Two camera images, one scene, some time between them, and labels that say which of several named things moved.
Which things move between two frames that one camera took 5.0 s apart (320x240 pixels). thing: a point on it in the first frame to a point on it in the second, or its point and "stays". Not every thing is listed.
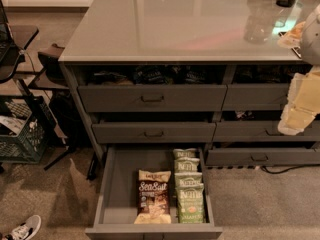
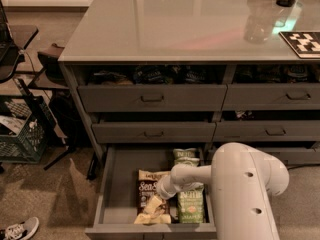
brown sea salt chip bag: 153,197 stays
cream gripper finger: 296,117 to 152,205
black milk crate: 26,124 stays
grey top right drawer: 255,96 stays
